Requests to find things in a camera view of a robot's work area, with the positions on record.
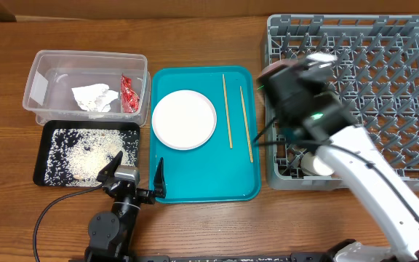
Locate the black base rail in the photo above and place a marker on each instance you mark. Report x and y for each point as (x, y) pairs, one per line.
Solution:
(293, 257)

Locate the teal serving tray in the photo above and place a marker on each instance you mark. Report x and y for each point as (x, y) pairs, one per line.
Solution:
(212, 172)

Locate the small pink bowl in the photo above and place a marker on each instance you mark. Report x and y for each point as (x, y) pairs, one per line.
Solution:
(276, 66)

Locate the white cup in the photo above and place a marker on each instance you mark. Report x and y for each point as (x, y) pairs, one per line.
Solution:
(314, 166)

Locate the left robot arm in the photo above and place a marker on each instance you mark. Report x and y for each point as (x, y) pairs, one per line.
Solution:
(110, 232)

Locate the red snack wrapper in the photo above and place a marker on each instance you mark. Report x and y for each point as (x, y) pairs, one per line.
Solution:
(129, 98)

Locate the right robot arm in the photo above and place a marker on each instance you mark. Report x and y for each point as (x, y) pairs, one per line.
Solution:
(313, 118)

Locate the large pink plate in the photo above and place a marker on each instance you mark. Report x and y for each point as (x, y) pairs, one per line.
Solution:
(184, 120)

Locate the wooden chopstick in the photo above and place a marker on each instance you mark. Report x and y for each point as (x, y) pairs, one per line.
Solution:
(247, 130)
(227, 112)

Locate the white napkin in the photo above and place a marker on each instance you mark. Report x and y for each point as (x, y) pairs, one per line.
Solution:
(95, 97)

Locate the grey dishwasher rack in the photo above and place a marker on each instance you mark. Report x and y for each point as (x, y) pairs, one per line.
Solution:
(376, 74)

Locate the black food waste tray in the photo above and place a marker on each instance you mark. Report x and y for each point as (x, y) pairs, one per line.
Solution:
(49, 128)

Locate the rice food waste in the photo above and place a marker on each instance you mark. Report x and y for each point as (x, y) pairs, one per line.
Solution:
(76, 156)

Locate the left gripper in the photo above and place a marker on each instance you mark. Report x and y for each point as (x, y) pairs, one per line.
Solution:
(149, 196)

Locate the clear plastic waste bin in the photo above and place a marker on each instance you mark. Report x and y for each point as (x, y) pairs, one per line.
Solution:
(55, 73)

